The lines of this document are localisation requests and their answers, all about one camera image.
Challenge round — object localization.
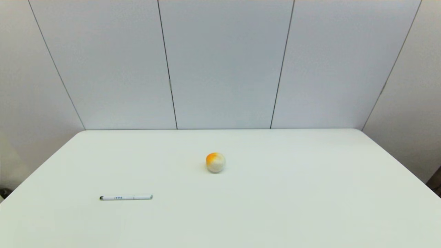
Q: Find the white pen with silver clip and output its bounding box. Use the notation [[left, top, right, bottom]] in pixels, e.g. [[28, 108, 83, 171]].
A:
[[99, 195, 153, 201]]

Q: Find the brown furniture edge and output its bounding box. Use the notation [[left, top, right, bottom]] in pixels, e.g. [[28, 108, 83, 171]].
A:
[[426, 167, 441, 198]]

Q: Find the orange and white ball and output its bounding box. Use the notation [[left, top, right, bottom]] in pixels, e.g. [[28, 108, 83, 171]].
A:
[[206, 152, 226, 173]]

